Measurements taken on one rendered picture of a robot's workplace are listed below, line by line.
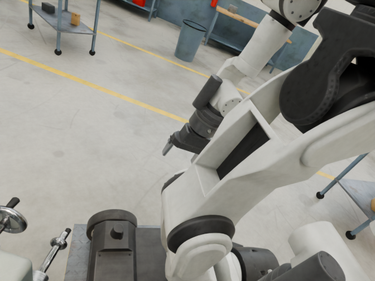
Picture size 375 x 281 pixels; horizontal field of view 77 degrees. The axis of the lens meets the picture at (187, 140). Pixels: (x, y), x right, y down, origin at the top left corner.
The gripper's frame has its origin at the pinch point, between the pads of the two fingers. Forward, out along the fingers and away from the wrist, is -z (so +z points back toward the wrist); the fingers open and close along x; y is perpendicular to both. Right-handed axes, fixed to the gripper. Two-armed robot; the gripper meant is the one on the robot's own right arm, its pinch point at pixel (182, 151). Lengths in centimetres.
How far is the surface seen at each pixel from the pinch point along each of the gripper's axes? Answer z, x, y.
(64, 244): -45, 23, 11
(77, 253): -60, 15, 7
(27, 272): -26.5, 31.4, 27.2
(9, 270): -26, 35, 27
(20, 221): -34, 37, 11
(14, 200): -32, 40, 6
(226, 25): -23, -261, -625
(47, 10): -94, 99, -312
